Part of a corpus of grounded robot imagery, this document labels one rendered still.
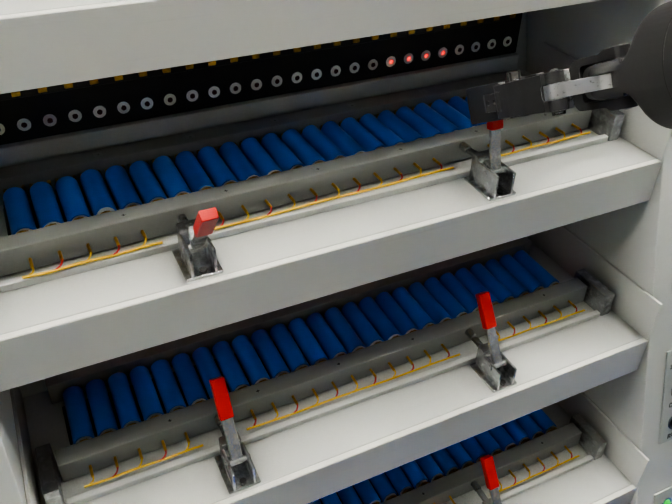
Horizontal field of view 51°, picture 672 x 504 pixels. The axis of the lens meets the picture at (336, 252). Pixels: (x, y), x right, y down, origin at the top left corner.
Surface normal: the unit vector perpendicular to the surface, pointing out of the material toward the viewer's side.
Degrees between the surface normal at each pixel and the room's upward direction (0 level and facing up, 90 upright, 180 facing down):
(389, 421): 16
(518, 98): 92
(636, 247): 90
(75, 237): 106
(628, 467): 90
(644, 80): 95
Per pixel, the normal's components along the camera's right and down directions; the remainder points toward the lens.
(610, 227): -0.90, 0.25
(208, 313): 0.43, 0.54
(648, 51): -0.92, -0.05
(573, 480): 0.02, -0.80
